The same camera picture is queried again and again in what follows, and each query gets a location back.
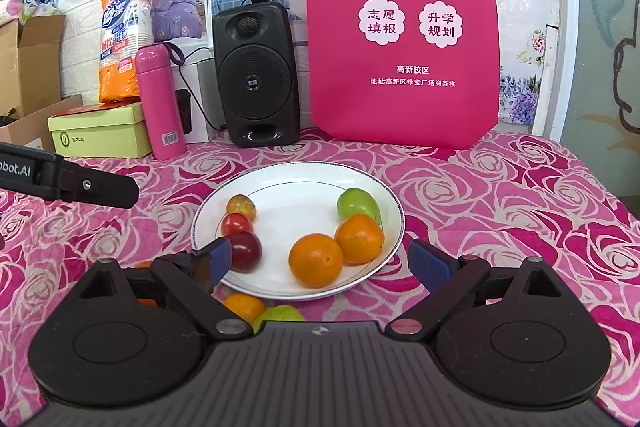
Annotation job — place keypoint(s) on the black speaker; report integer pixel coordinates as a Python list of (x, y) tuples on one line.
[(255, 77)]

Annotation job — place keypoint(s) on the white product box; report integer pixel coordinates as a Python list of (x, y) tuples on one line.
[(202, 97)]

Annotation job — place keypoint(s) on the cardboard box with label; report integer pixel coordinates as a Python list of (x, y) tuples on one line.
[(30, 129)]

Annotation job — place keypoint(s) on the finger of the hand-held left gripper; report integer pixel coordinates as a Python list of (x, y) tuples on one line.
[(100, 189)]

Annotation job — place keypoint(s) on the pink thermos bottle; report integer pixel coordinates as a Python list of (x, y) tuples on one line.
[(160, 107)]

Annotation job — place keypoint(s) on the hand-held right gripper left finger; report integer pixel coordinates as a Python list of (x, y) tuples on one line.
[(220, 262)]

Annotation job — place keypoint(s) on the large orange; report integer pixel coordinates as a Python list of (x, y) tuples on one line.
[(316, 259)]

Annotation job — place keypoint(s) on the open cardboard box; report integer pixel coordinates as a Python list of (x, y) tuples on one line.
[(35, 62)]

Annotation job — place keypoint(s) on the dark red plum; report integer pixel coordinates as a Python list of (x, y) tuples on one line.
[(247, 252)]

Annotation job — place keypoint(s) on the green shoe box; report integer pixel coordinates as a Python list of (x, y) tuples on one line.
[(100, 134)]

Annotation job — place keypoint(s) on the small orange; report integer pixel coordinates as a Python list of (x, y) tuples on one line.
[(243, 307)]

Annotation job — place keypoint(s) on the pink rose tablecloth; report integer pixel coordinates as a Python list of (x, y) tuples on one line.
[(500, 217)]

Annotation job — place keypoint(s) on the pink artificial flowers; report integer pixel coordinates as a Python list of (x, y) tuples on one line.
[(22, 7)]

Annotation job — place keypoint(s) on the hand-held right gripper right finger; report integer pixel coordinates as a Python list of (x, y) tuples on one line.
[(430, 264)]

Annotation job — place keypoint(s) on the white plate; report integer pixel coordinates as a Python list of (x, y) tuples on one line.
[(295, 202)]

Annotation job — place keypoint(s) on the red and green apple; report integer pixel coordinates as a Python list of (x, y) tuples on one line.
[(241, 206)]

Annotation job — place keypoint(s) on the red flat folder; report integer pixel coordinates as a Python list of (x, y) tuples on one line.
[(90, 108)]

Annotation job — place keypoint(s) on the pink tote bag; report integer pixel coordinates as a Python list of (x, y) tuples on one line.
[(400, 57)]

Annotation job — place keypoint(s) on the bright red apple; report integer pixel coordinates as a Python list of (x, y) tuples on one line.
[(235, 223)]

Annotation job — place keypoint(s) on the orange paper cup package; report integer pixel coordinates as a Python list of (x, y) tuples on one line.
[(125, 37)]

